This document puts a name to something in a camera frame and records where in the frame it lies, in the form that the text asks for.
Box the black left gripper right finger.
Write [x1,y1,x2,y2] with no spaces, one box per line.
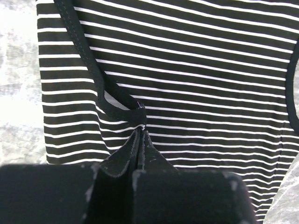
[132,130,257,224]

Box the black white striped tank top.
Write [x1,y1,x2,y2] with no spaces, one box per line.
[36,0,299,224]

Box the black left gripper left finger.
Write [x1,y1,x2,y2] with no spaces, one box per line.
[0,130,140,224]

